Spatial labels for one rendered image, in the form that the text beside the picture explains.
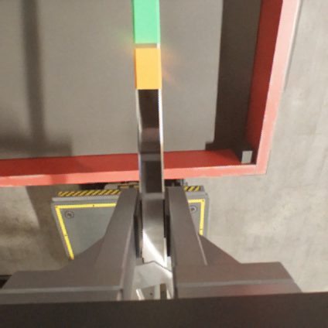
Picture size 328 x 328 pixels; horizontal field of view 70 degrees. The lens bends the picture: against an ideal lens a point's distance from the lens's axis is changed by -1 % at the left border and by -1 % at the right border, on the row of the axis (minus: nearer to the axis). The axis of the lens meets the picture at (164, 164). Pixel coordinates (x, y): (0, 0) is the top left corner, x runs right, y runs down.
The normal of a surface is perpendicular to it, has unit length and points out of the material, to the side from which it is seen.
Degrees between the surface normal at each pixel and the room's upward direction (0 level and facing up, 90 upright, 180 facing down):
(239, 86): 0
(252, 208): 0
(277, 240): 0
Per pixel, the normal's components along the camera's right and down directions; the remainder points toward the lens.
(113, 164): -0.04, -0.88
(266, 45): -1.00, 0.05
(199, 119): 0.04, 0.47
